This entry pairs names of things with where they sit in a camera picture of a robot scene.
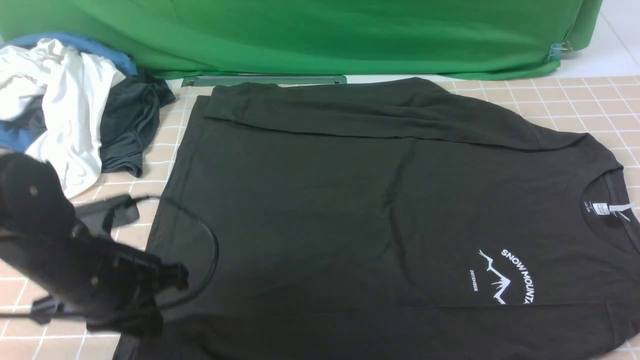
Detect gray metal bar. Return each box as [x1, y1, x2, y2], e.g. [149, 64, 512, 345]
[181, 74, 348, 88]

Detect dark teal shirt in pile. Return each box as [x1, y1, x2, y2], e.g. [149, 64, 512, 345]
[18, 74, 176, 178]

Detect blue binder clip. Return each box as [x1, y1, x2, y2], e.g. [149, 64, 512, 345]
[547, 41, 574, 62]

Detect blue shirt in pile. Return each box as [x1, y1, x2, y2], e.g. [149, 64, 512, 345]
[1, 32, 138, 153]

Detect green backdrop cloth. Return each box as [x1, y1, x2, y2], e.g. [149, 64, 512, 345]
[1, 0, 602, 81]

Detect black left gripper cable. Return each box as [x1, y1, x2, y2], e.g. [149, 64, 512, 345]
[0, 195, 220, 319]

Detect beige grid tablecloth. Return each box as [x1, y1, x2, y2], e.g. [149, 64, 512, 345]
[1, 75, 639, 360]

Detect white shirt in pile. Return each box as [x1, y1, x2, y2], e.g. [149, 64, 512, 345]
[0, 38, 126, 199]

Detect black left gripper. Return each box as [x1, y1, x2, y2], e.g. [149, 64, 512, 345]
[1, 152, 189, 339]

